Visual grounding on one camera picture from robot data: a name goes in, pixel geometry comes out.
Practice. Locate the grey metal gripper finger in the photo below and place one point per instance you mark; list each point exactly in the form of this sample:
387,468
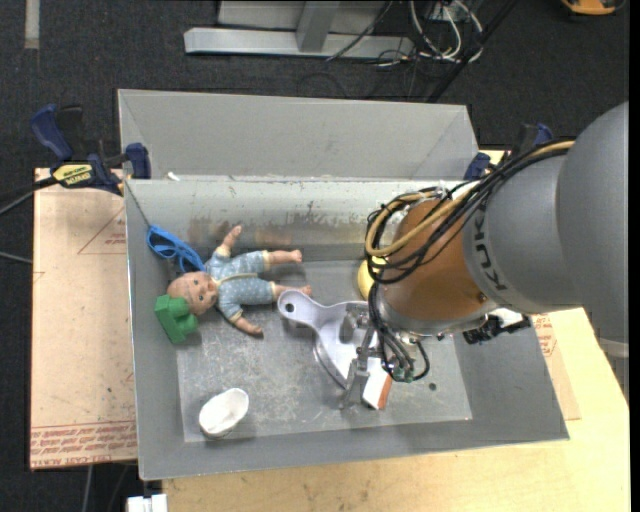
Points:
354,387

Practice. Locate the white and red-brown box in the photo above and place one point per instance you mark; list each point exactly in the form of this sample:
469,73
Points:
377,391

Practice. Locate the yellow round thing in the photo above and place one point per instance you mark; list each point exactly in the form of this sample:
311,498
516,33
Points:
364,280

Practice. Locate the white plastic scoop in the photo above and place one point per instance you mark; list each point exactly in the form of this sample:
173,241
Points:
305,307

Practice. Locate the grey metal bin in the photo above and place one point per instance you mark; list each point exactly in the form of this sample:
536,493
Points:
280,380

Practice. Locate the baby doll in blue suit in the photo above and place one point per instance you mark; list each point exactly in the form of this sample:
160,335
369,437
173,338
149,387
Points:
235,287

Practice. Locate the white cup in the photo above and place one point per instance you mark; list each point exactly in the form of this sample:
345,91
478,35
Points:
222,412

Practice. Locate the green toy block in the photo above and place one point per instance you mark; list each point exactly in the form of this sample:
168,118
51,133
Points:
175,317

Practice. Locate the blue sunglasses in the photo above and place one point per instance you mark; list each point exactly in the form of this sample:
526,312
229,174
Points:
167,246

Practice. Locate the brown cardboard board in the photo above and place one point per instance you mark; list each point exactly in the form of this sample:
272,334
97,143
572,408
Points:
80,310

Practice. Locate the black cylinder on white bracket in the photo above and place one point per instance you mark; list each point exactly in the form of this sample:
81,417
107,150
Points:
492,330

